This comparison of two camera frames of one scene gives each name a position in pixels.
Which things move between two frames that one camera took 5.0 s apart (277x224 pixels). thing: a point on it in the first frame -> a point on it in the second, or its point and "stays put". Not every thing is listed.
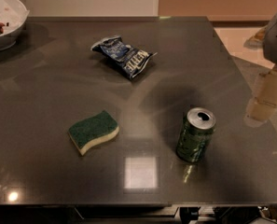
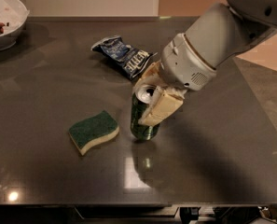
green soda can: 195,134 -> 142,100
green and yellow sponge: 100,128 stays put
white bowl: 7,10 stays put
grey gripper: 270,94 -> 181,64
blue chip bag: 125,59 stays put
